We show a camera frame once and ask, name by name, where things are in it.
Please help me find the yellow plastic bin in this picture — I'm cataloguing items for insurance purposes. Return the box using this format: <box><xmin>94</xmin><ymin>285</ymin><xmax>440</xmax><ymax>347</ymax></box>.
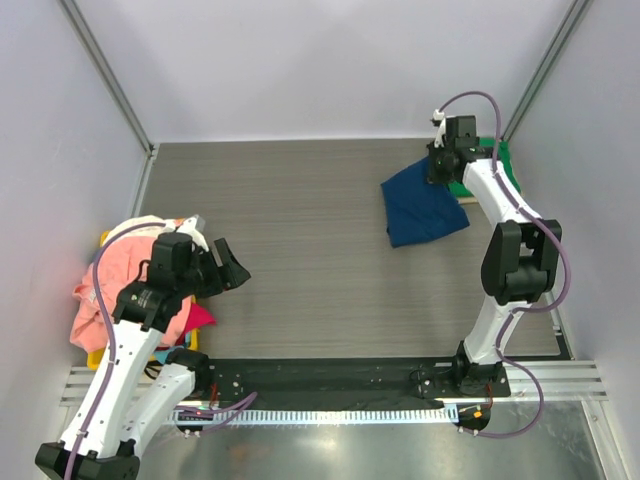
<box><xmin>87</xmin><ymin>230</ymin><xmax>202</xmax><ymax>369</ymax></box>

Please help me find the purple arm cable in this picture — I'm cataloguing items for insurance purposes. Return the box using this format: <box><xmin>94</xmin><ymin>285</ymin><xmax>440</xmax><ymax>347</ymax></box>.
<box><xmin>64</xmin><ymin>219</ymin><xmax>259</xmax><ymax>480</ymax></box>
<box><xmin>439</xmin><ymin>90</ymin><xmax>574</xmax><ymax>441</ymax></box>

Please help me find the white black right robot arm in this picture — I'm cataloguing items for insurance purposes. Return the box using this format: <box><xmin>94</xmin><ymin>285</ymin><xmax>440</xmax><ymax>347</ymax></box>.
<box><xmin>409</xmin><ymin>110</ymin><xmax>562</xmax><ymax>402</ymax></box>

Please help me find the right aluminium frame post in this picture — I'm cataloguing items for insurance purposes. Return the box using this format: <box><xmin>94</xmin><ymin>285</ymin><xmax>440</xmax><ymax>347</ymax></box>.
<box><xmin>502</xmin><ymin>0</ymin><xmax>593</xmax><ymax>142</ymax></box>

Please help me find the aluminium frame post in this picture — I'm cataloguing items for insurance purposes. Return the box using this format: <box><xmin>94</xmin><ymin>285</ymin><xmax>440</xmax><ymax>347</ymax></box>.
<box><xmin>58</xmin><ymin>0</ymin><xmax>154</xmax><ymax>157</ymax></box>
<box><xmin>502</xmin><ymin>0</ymin><xmax>593</xmax><ymax>142</ymax></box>

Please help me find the aluminium extrusion rail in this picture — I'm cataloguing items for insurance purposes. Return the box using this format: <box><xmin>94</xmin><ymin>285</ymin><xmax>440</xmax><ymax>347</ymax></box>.
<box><xmin>59</xmin><ymin>360</ymin><xmax>608</xmax><ymax>407</ymax></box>

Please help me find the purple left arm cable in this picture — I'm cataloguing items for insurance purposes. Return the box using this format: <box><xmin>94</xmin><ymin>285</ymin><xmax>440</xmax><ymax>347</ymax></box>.
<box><xmin>64</xmin><ymin>219</ymin><xmax>259</xmax><ymax>480</ymax></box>

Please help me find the pink t-shirt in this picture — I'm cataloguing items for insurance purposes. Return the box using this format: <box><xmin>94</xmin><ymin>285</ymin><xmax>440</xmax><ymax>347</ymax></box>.
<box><xmin>68</xmin><ymin>217</ymin><xmax>201</xmax><ymax>351</ymax></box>

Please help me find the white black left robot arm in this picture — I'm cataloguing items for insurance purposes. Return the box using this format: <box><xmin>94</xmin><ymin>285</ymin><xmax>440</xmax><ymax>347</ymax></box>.
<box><xmin>35</xmin><ymin>231</ymin><xmax>251</xmax><ymax>479</ymax></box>

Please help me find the cream white t-shirt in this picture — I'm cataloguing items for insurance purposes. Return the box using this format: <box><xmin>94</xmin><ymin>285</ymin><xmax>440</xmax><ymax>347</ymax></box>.
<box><xmin>100</xmin><ymin>215</ymin><xmax>173</xmax><ymax>251</ymax></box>

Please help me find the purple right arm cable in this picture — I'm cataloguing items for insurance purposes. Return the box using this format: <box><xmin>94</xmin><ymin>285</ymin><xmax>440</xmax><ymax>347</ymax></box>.
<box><xmin>439</xmin><ymin>90</ymin><xmax>574</xmax><ymax>441</ymax></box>

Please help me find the magenta t-shirt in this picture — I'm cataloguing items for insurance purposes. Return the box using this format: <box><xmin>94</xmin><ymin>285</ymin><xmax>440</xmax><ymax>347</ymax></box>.
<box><xmin>167</xmin><ymin>299</ymin><xmax>217</xmax><ymax>345</ymax></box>

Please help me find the folded green t-shirt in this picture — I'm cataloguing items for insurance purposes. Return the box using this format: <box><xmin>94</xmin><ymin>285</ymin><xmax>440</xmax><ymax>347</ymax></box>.
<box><xmin>448</xmin><ymin>137</ymin><xmax>521</xmax><ymax>196</ymax></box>

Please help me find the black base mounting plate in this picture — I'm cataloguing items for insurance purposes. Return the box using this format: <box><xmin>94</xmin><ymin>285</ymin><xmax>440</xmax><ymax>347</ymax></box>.
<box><xmin>195</xmin><ymin>357</ymin><xmax>511</xmax><ymax>411</ymax></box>

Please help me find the folded beige t-shirt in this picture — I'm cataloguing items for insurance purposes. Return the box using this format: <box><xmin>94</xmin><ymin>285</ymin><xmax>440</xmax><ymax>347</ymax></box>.
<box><xmin>454</xmin><ymin>191</ymin><xmax>511</xmax><ymax>205</ymax></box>

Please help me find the left aluminium frame post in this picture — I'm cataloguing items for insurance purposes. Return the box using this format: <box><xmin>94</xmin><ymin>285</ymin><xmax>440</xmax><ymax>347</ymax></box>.
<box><xmin>58</xmin><ymin>0</ymin><xmax>154</xmax><ymax>157</ymax></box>

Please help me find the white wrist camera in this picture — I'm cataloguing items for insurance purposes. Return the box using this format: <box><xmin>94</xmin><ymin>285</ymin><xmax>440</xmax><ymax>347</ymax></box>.
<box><xmin>431</xmin><ymin>109</ymin><xmax>447</xmax><ymax>149</ymax></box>
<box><xmin>164</xmin><ymin>215</ymin><xmax>210</xmax><ymax>251</ymax></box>

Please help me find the white slotted cable duct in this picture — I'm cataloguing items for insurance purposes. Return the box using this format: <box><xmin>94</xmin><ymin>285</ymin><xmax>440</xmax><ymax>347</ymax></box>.
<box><xmin>165</xmin><ymin>404</ymin><xmax>459</xmax><ymax>427</ymax></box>

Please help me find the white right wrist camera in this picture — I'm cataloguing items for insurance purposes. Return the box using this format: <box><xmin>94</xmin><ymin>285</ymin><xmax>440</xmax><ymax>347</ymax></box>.
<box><xmin>431</xmin><ymin>109</ymin><xmax>447</xmax><ymax>149</ymax></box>

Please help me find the blue Mickey print t-shirt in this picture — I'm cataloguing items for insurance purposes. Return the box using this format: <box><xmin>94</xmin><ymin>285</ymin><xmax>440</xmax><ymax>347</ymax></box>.
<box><xmin>380</xmin><ymin>157</ymin><xmax>470</xmax><ymax>248</ymax></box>

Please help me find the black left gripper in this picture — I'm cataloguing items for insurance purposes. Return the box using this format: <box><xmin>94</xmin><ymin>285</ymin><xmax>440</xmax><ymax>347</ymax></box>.
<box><xmin>175</xmin><ymin>238</ymin><xmax>249</xmax><ymax>298</ymax></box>

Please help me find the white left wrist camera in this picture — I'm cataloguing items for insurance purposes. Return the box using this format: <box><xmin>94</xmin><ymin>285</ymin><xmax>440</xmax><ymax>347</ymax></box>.
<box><xmin>164</xmin><ymin>215</ymin><xmax>210</xmax><ymax>251</ymax></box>

